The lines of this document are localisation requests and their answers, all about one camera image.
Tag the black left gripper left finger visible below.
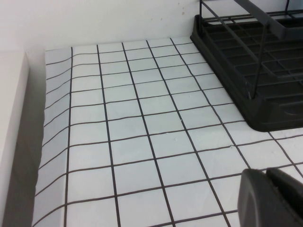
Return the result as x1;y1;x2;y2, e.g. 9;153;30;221
237;168;285;227

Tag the black plastic drip tray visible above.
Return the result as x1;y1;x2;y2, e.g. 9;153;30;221
190;14;303;132

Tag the black wire dish rack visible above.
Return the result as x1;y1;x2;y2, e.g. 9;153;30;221
198;0;303;100

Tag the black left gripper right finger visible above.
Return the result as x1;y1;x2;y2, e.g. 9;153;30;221
265;166;303;227

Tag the white black-grid tablecloth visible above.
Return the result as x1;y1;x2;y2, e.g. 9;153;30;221
33;36;303;227

